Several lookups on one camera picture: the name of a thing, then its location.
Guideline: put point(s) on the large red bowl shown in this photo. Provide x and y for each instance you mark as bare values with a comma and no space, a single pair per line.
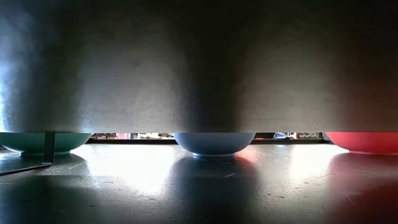
367,142

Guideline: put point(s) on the large teal bowl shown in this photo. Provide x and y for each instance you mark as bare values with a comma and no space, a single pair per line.
25,143

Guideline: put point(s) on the large blue bowl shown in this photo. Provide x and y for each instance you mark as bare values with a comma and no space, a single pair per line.
214,142

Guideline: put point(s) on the black table mat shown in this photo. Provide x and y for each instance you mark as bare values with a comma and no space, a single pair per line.
199,193

